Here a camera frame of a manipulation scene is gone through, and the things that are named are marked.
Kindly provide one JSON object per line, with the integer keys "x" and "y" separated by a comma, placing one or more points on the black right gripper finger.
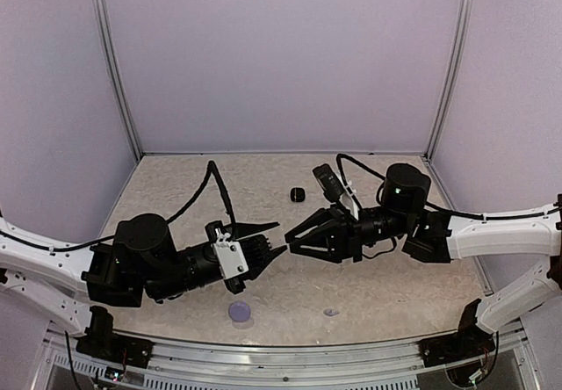
{"x": 320, "y": 224}
{"x": 321, "y": 249}

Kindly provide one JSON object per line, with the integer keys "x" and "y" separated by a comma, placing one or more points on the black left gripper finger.
{"x": 260, "y": 257}
{"x": 241, "y": 229}

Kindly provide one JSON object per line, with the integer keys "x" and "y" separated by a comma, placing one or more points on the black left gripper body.
{"x": 235, "y": 286}

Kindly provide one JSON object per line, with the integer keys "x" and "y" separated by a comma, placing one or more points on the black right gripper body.
{"x": 352, "y": 239}

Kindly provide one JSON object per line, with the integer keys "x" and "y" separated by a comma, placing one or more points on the black charging case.
{"x": 297, "y": 194}

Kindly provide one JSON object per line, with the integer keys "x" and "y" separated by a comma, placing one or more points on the purple charging case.
{"x": 239, "y": 312}

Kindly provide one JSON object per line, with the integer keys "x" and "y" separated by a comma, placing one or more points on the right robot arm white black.
{"x": 437, "y": 236}

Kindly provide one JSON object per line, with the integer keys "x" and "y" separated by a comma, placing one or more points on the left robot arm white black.
{"x": 73, "y": 284}

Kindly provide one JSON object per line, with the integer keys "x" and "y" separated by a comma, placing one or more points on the purple earbud near front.
{"x": 330, "y": 312}

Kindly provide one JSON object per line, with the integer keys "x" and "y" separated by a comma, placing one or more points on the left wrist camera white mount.
{"x": 229, "y": 255}

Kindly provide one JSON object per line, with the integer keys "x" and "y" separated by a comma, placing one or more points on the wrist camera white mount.
{"x": 335, "y": 191}
{"x": 229, "y": 255}

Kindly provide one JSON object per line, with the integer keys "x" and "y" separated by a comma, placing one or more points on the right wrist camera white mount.
{"x": 335, "y": 191}

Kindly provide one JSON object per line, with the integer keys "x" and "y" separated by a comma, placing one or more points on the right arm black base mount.
{"x": 467, "y": 341}

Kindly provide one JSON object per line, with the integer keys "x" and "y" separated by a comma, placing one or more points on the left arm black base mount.
{"x": 101, "y": 341}

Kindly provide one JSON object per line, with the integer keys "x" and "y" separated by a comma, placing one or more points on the aluminium front rail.
{"x": 181, "y": 364}

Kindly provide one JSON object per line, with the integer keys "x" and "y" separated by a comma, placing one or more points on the right aluminium corner post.
{"x": 450, "y": 79}

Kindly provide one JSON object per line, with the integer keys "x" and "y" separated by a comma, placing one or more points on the aluminium corner post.
{"x": 112, "y": 66}
{"x": 450, "y": 79}

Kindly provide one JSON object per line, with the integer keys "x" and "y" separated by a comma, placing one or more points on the left aluminium corner post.
{"x": 112, "y": 66}

